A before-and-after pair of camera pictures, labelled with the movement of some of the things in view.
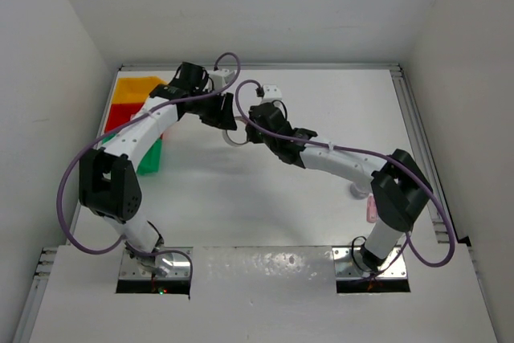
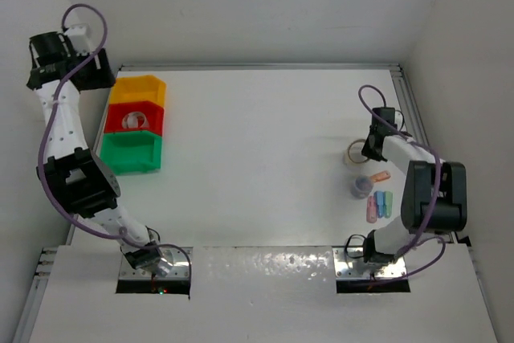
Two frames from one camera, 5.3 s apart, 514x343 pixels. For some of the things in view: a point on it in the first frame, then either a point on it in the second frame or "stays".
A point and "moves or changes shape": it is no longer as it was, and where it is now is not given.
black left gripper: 222,117 -> 103,77
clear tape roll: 238,136 moves or changes shape
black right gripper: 252,135 -> 368,152
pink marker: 372,214 stays
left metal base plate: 170,265 stays
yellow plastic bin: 136,89 stays
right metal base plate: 345,267 stays
